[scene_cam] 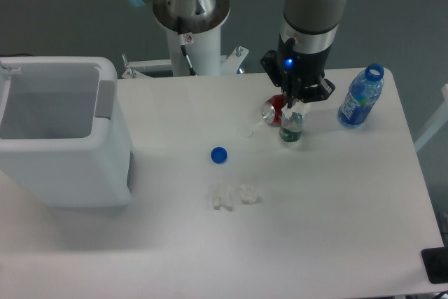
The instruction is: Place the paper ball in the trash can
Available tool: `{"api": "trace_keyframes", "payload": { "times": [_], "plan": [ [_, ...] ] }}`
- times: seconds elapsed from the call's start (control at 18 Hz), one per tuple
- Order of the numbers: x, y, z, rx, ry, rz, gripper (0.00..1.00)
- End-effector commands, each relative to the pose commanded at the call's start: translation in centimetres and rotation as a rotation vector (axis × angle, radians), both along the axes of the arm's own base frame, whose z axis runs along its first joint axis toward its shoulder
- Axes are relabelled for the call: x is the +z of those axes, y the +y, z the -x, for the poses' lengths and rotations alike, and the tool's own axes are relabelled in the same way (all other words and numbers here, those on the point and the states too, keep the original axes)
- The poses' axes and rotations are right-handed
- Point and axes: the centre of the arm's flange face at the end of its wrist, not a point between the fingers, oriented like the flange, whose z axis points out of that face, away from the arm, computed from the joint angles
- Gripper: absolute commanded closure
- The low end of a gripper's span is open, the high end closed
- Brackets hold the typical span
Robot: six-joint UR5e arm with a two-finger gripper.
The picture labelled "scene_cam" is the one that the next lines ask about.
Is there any white bottle cap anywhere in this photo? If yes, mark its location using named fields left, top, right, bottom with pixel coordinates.
left=239, top=125, right=253, bottom=139

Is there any clear green-label bottle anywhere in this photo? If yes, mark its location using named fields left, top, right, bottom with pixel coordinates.
left=279, top=113, right=304, bottom=143

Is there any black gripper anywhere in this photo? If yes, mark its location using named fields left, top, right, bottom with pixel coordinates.
left=260, top=37, right=335, bottom=107

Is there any white trash bin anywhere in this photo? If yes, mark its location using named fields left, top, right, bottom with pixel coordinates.
left=1, top=56, right=134, bottom=208

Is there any white table frame bracket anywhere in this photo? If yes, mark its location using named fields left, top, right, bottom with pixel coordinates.
left=121, top=46, right=249, bottom=79

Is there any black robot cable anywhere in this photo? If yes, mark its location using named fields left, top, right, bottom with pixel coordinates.
left=176, top=15, right=197, bottom=77

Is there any blue plastic bottle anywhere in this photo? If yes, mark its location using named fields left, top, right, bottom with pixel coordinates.
left=337, top=63, right=384, bottom=128

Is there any white paper ball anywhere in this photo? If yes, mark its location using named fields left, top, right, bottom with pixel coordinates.
left=281, top=101, right=311, bottom=118

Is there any small crumpled paper ball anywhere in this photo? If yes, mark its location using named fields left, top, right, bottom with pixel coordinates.
left=239, top=184, right=262, bottom=204

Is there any crushed red soda can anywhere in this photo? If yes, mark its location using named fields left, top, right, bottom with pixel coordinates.
left=261, top=94, right=285, bottom=127

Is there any black device at edge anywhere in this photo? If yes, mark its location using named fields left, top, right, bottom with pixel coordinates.
left=421, top=247, right=447, bottom=284

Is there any long crumpled paper ball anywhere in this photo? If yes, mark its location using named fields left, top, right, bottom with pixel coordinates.
left=211, top=183, right=234, bottom=211

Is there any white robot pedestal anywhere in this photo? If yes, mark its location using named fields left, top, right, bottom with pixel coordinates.
left=165, top=27, right=221, bottom=77

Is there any blue bottle cap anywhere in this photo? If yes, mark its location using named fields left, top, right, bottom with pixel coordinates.
left=210, top=146, right=228, bottom=165

